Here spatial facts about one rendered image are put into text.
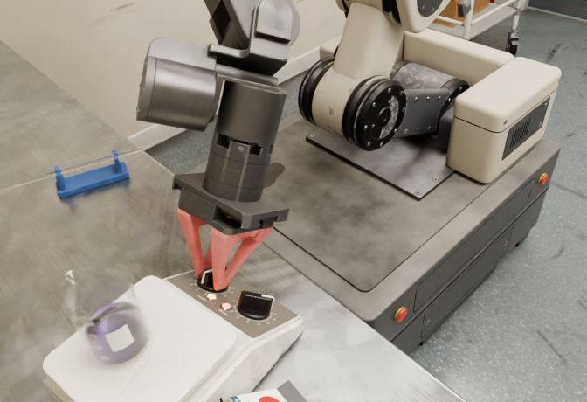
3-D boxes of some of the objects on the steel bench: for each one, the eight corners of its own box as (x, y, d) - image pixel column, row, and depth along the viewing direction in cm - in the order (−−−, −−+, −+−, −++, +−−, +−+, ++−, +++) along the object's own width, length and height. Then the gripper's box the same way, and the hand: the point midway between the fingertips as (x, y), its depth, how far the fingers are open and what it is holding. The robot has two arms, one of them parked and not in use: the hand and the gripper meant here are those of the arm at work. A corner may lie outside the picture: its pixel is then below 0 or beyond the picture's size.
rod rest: (126, 165, 78) (119, 146, 75) (129, 178, 75) (123, 158, 73) (57, 185, 75) (48, 166, 73) (58, 199, 72) (50, 179, 70)
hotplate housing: (217, 277, 59) (205, 227, 54) (307, 334, 53) (304, 283, 47) (44, 434, 46) (7, 388, 41) (134, 537, 40) (104, 495, 34)
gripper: (308, 152, 48) (269, 298, 52) (231, 121, 53) (201, 255, 57) (261, 154, 42) (222, 317, 46) (181, 119, 48) (151, 267, 52)
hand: (212, 275), depth 52 cm, fingers closed
